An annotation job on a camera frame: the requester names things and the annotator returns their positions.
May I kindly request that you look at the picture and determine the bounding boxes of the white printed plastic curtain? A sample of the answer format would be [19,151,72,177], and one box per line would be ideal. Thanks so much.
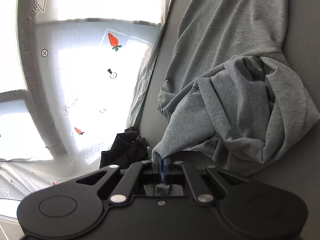
[1,0,173,200]

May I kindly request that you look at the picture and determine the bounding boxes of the grey sweatpants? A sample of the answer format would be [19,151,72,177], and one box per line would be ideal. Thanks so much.
[143,0,320,197]

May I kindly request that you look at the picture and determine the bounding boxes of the dark grey garment on pile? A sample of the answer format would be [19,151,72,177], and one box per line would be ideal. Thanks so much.
[99,127,150,169]

